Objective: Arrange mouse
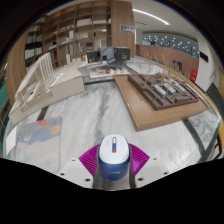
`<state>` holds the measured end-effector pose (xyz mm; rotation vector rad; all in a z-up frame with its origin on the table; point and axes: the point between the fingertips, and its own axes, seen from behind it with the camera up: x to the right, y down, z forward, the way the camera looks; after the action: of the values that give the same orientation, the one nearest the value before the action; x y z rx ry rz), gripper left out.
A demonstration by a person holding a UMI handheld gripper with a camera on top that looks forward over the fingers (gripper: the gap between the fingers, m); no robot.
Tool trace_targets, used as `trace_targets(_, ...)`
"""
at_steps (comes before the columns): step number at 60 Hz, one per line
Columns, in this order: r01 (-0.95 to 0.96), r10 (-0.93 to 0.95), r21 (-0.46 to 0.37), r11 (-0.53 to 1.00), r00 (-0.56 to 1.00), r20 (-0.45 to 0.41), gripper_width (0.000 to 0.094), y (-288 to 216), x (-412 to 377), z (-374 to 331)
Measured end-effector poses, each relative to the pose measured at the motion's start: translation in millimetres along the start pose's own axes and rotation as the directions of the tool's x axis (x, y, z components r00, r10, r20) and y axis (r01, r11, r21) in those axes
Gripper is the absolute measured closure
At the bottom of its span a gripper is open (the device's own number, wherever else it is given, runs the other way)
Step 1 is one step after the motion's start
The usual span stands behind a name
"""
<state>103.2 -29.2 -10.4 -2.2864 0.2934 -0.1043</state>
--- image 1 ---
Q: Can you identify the blue floral print mouse pad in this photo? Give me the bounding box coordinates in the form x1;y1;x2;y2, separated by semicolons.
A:
15;115;64;174

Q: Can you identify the wooden shelf unit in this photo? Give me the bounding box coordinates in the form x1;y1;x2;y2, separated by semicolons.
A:
6;0;137;101

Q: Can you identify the dark grey building model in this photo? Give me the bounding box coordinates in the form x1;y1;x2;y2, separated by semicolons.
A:
85;46;132;65

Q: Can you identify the hanging white sign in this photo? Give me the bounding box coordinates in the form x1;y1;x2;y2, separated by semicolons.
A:
120;23;136;34

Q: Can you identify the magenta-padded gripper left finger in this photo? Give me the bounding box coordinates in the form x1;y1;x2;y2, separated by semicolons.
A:
57;143;101;189

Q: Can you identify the shelf unit with coloured books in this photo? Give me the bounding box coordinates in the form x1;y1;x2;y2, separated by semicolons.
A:
0;66;9;113

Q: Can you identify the white and blue computer mouse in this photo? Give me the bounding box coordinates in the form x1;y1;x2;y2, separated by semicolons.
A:
97;133;132;182

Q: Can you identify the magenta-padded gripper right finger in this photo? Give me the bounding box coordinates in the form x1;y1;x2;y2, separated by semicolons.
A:
129;143;170;188

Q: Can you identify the white stepped architectural model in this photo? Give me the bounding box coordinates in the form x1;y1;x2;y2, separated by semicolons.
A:
8;52;86;127

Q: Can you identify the flat white site model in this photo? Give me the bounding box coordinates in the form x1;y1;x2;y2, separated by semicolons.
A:
88;64;132;80

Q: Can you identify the group of small ceiling lights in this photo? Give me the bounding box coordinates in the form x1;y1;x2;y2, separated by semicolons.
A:
143;33;199;52

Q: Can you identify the brown model on wooden board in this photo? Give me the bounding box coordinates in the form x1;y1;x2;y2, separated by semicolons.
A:
113;72;209;132

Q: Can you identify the red wall sign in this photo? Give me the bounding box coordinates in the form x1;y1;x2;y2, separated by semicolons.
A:
189;68;198;83

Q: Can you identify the long ceiling light strip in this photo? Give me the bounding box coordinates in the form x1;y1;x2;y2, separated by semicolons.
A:
132;8;170;26

